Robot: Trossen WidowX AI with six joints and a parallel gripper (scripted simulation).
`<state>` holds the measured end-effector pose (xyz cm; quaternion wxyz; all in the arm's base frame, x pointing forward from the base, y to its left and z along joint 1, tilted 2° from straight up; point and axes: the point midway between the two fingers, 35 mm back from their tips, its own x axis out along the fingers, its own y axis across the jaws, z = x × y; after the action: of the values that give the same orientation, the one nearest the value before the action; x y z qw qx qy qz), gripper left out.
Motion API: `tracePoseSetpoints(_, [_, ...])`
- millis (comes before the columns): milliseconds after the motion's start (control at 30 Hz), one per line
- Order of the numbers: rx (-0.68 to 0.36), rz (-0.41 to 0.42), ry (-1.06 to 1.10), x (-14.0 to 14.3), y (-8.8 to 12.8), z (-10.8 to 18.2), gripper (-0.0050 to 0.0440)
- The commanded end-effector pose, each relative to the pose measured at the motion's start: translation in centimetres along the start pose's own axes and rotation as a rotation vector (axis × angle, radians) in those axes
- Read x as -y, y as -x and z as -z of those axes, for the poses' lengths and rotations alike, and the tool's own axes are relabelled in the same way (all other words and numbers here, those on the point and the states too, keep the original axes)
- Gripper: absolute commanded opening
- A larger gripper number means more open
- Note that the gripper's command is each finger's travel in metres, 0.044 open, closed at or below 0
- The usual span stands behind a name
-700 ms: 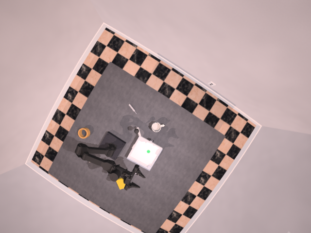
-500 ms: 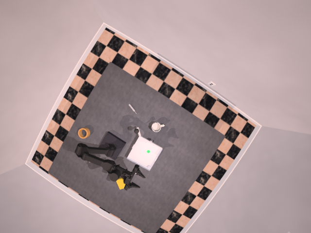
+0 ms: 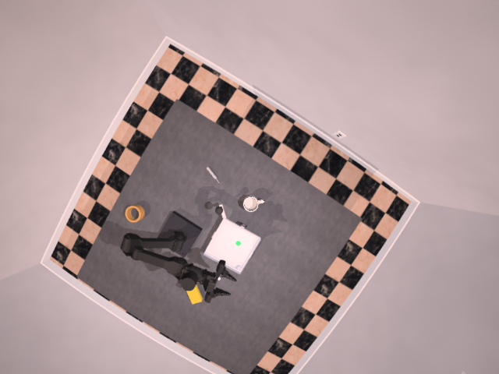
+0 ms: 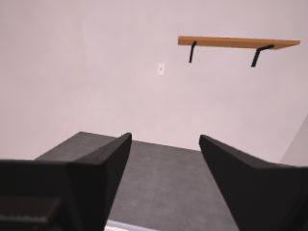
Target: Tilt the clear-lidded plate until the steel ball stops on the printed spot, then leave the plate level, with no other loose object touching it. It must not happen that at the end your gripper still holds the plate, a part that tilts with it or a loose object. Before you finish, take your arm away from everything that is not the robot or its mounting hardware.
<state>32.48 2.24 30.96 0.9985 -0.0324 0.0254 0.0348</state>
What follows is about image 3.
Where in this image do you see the translucent grey mug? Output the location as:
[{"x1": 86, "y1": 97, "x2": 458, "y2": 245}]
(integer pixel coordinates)
[{"x1": 243, "y1": 196, "x2": 264, "y2": 212}]

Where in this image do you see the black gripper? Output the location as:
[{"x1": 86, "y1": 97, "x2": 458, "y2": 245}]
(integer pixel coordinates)
[{"x1": 197, "y1": 259, "x2": 237, "y2": 303}]

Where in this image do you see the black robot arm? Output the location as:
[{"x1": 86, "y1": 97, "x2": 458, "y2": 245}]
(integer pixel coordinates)
[{"x1": 121, "y1": 229, "x2": 216, "y2": 293}]

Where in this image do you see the yellow rectangular block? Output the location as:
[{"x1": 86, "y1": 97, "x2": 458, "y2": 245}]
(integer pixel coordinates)
[{"x1": 187, "y1": 285, "x2": 202, "y2": 304}]

